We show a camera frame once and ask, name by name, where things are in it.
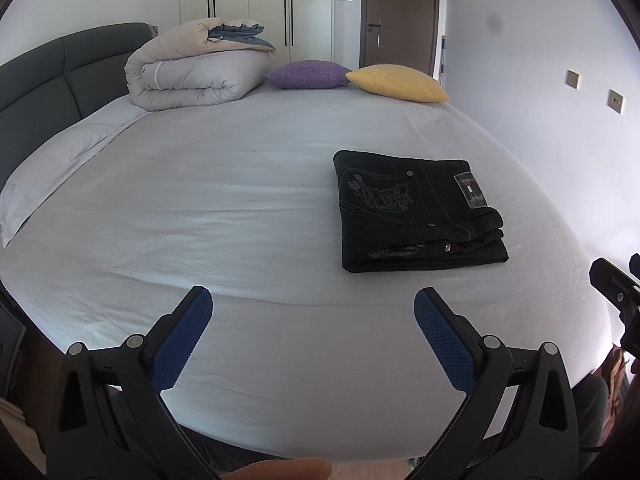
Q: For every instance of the person's right leg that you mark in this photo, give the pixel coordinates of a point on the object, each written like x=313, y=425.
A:
x=592, y=410

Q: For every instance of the folded beige duvet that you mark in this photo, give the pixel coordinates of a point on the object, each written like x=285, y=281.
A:
x=190, y=75

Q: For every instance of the person's left hand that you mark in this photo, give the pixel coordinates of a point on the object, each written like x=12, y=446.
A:
x=280, y=470

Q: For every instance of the purple pillow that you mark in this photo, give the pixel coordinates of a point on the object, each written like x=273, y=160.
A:
x=307, y=74

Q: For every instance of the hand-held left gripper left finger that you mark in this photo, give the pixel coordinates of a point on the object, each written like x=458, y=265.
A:
x=180, y=345

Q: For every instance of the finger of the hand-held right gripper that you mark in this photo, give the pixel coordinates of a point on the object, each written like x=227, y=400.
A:
x=632, y=335
x=612, y=280

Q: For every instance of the grey padded headboard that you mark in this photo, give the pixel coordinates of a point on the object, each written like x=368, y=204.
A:
x=40, y=75

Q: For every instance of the white flat pillow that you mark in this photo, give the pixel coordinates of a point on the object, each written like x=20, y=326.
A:
x=50, y=170

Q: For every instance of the brown wooden door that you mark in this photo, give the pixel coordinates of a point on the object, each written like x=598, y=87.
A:
x=400, y=10

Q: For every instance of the bed with white sheet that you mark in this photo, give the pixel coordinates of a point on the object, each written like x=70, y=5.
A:
x=225, y=210

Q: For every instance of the yellow pillow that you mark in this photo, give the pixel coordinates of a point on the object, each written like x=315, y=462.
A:
x=395, y=82

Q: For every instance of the dark denim pants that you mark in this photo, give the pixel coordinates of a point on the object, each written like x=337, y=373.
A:
x=400, y=220

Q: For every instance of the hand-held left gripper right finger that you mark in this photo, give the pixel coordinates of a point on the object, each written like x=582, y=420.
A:
x=445, y=340

